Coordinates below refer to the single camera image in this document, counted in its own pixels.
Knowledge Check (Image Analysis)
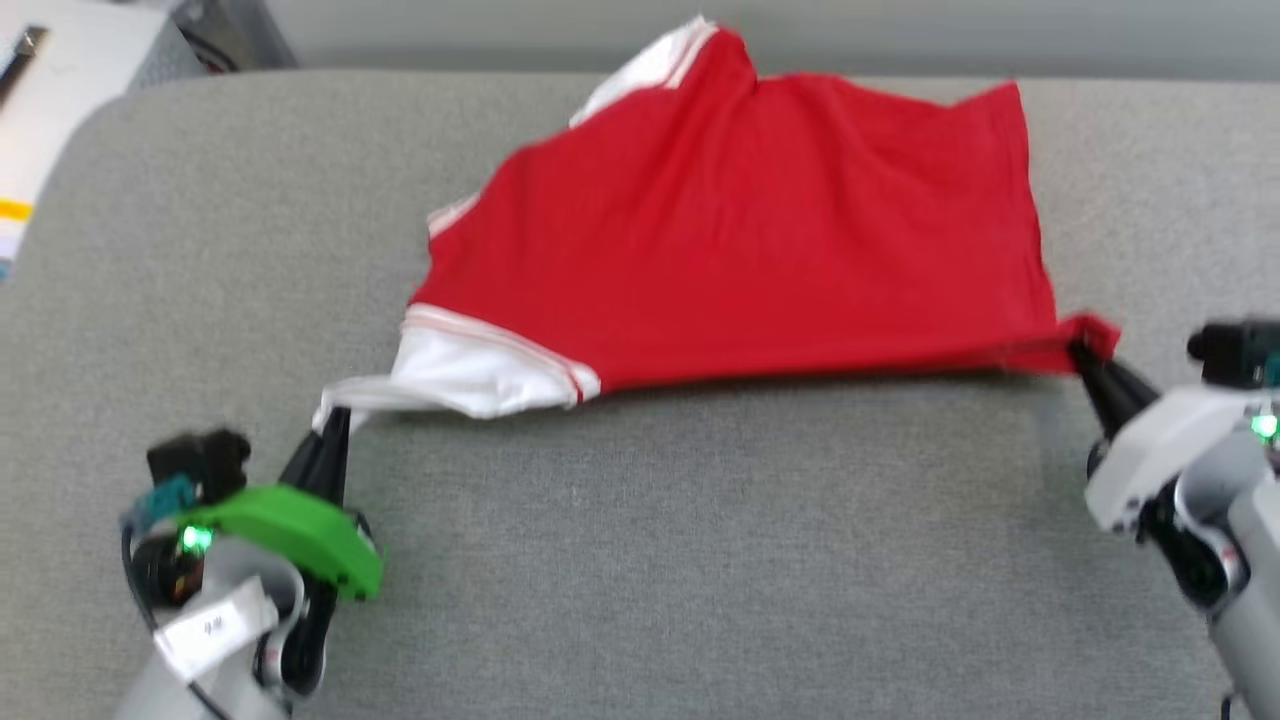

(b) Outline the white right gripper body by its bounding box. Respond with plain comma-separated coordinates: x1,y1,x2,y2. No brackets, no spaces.
1085,385,1263,533

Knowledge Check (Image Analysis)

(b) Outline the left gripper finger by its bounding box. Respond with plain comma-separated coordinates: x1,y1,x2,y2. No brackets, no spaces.
280,408,339,493
312,408,351,506

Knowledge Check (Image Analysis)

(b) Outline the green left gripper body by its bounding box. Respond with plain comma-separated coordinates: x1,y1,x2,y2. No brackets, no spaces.
175,485,386,603

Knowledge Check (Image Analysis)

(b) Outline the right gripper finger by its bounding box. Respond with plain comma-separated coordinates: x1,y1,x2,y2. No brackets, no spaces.
1068,348,1136,439
1072,342,1161,413

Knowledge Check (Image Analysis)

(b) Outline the red and white garment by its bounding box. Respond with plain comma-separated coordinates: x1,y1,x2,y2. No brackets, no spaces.
312,15,1121,431

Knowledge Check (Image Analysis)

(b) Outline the white partition board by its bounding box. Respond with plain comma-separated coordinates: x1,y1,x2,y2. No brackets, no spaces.
265,0,1280,79

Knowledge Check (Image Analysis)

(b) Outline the white equipment case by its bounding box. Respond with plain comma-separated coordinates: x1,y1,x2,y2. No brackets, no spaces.
0,0,206,286

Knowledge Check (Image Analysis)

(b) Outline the teal left camera cable plug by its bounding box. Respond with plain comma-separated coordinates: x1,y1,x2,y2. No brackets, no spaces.
123,477,198,533

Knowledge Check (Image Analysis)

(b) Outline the grey partition post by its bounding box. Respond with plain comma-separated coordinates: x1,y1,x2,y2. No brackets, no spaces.
170,0,301,73

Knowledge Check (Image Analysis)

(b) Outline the black case handle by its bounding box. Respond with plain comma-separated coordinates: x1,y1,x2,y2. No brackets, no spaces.
0,25,49,106

